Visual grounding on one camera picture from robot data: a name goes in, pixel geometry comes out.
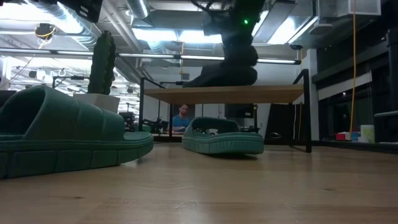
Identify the small black ceiling camera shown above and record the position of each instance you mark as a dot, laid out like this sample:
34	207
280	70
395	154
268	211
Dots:
296	47

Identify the long tube light bar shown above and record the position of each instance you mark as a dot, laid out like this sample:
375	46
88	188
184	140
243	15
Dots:
149	55

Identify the wooden shelf black metal frame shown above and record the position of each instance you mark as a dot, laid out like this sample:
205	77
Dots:
224	93

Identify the black background monitor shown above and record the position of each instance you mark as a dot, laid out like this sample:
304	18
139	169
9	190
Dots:
239	111

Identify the green rubber slide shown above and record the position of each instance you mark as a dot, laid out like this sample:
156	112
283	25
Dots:
62	133
224	143

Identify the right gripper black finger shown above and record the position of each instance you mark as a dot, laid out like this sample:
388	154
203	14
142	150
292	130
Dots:
253	56
234	56

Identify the round black ceiling device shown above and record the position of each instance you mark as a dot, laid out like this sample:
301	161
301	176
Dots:
45	31

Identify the black rubber slide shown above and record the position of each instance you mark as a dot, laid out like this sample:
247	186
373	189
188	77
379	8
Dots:
224	77

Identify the tall green cactus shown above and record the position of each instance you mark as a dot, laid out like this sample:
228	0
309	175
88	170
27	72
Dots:
101	62

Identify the white and green container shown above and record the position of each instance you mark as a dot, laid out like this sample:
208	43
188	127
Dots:
367	133

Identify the black background cabinet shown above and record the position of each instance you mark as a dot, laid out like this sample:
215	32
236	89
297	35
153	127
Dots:
283	121

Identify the red box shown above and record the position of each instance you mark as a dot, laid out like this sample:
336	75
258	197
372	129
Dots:
340	137

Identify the person behind shelf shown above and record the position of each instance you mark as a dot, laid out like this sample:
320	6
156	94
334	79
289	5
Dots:
182	119

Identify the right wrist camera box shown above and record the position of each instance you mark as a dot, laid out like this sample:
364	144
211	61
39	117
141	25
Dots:
214	27

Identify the blue and white box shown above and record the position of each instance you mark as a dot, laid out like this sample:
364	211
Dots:
356	137

